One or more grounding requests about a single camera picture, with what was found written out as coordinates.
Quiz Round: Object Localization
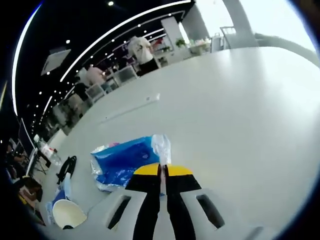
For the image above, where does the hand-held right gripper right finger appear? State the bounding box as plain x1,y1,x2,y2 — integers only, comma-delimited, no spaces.
163,164,276,240

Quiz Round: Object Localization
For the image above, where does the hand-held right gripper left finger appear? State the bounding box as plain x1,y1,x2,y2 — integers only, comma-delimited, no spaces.
83,163,162,240

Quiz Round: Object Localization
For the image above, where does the blue tissue pack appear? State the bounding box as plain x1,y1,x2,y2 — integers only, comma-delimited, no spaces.
89,133,173,198

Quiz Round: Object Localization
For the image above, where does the black cable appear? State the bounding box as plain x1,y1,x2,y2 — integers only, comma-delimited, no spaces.
56,155,78,186

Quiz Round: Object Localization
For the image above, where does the clear plastic bottle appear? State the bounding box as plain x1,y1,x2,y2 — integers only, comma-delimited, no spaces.
33,134,63,167

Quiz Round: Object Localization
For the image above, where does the white table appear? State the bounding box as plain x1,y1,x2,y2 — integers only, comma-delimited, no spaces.
37,46,320,240

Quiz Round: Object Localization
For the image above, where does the white power strip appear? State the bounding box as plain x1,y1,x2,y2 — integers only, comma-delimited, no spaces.
100,92,161,124

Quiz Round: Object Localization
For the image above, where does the white mesh office chair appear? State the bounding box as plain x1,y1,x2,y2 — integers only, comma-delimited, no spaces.
116,66,139,86
85,83,107,105

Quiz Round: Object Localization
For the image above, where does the ceiling air conditioner unit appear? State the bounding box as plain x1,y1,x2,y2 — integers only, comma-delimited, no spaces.
40,48,72,76

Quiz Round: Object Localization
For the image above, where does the green potted plant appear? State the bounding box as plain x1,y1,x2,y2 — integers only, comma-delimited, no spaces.
174,37,187,49

